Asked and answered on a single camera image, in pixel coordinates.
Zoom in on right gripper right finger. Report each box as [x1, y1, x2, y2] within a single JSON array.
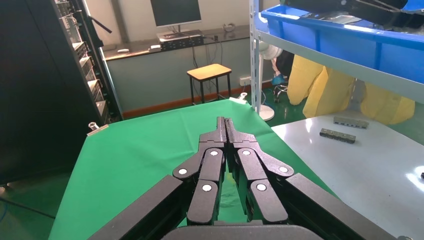
[[225, 117, 295, 225]]

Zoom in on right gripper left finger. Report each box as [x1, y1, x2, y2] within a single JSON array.
[[172, 116, 228, 226]]

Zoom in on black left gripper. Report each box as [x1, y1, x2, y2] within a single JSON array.
[[281, 0, 424, 30]]

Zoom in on blue plastic tray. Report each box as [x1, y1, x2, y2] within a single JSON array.
[[260, 0, 424, 85]]

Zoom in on white standing fan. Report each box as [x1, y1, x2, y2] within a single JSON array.
[[257, 42, 283, 122]]

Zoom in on silver binder clip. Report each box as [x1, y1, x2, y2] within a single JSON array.
[[229, 92, 249, 105], [86, 121, 110, 137]]

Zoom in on green table cloth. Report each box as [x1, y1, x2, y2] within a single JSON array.
[[47, 98, 339, 240]]

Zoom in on grey metal connector strip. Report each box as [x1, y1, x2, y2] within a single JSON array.
[[319, 128, 357, 144], [332, 115, 370, 130]]

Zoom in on yellow plastic bag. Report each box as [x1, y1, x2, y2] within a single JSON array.
[[286, 54, 417, 126]]

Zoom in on wooden stool black legs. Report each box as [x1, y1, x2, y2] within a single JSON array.
[[186, 63, 233, 106]]

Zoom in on black office chair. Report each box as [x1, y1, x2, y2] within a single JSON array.
[[272, 51, 296, 104]]

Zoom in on long grey work desk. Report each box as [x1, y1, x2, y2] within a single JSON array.
[[101, 24, 256, 121]]

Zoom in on white metal shelf rack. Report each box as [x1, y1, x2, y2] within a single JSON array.
[[249, 0, 424, 115]]

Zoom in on black electronic device box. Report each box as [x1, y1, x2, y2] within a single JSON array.
[[158, 30, 205, 52]]

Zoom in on black computer monitor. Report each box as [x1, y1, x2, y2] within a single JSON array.
[[149, 0, 202, 33]]

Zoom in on black server rack cabinet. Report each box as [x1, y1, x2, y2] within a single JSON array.
[[0, 0, 124, 186]]

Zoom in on black floor cable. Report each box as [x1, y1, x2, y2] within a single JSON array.
[[0, 198, 57, 220]]

